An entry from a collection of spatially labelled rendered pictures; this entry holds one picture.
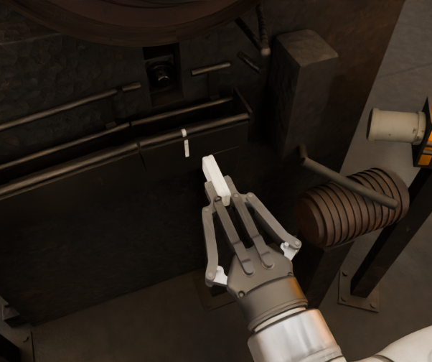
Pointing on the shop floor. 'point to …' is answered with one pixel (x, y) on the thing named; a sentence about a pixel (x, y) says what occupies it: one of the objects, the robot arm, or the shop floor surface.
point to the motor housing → (340, 225)
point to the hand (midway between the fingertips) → (215, 181)
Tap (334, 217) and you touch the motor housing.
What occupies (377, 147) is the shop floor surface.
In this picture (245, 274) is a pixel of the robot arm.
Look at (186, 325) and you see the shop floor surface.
